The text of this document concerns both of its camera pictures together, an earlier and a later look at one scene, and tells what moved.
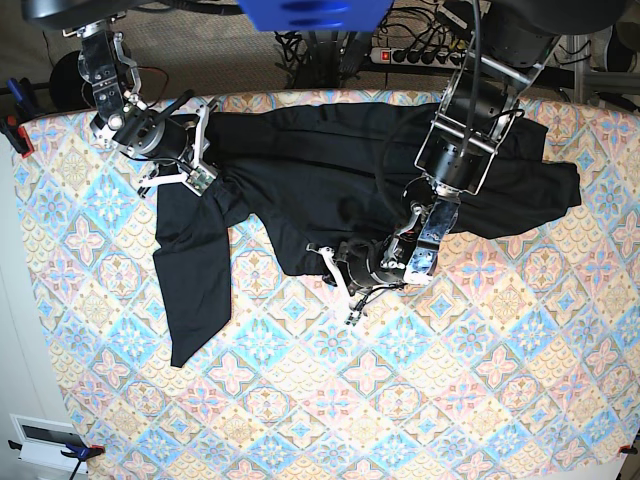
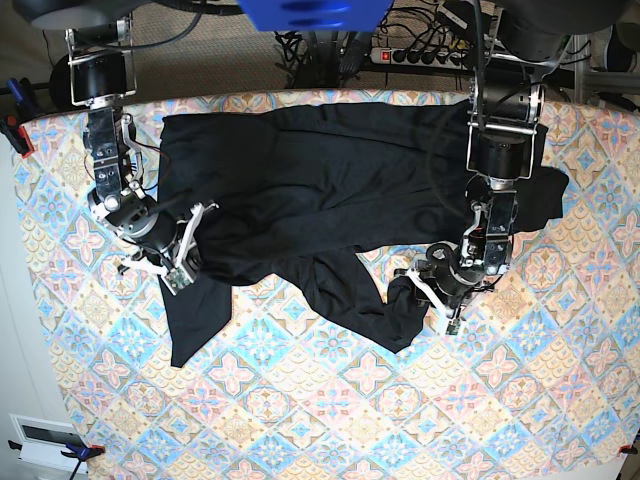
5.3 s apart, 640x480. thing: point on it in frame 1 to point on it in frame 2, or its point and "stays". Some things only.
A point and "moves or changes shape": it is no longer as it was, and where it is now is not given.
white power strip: x=417 y=57 stays
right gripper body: x=362 y=267 to x=445 y=281
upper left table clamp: x=21 y=92 stays
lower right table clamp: x=628 y=449 stays
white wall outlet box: x=42 y=441 stays
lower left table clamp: x=80 y=453 stays
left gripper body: x=175 y=143 to x=165 y=242
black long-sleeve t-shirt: x=307 y=180 moves or changes shape
